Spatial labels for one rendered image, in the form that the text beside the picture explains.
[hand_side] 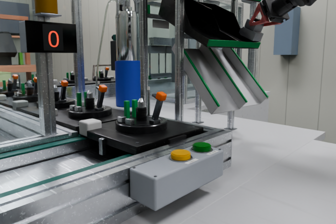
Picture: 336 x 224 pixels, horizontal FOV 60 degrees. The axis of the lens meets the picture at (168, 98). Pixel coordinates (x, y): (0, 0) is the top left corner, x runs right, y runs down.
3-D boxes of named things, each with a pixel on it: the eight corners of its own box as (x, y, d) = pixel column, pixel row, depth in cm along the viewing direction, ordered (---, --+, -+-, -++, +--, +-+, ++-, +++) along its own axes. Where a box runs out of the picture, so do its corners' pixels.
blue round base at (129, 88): (146, 105, 179) (146, 60, 175) (126, 108, 167) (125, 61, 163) (130, 102, 189) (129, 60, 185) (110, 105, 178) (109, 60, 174)
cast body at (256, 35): (260, 41, 102) (268, 22, 98) (252, 41, 99) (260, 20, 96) (243, 33, 107) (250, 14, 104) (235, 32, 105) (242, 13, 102)
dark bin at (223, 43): (236, 48, 93) (245, 26, 90) (207, 47, 86) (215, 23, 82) (185, 18, 112) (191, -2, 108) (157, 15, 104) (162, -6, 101)
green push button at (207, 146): (214, 153, 64) (214, 144, 63) (203, 157, 61) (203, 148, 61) (199, 149, 66) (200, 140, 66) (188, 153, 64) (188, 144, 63)
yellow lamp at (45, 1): (61, 14, 69) (60, -8, 69) (40, 12, 66) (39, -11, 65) (52, 16, 73) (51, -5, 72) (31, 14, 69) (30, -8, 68)
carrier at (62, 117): (141, 120, 97) (141, 82, 95) (76, 134, 80) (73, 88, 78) (100, 110, 114) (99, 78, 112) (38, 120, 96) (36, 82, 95)
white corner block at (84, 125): (102, 134, 79) (102, 120, 79) (87, 138, 76) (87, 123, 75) (93, 131, 82) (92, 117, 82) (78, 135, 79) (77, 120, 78)
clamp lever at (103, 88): (103, 108, 93) (107, 87, 90) (97, 109, 91) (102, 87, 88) (97, 103, 95) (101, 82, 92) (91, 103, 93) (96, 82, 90)
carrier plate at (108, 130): (203, 134, 80) (203, 126, 80) (136, 155, 63) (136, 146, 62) (144, 120, 96) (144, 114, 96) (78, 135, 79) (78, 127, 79)
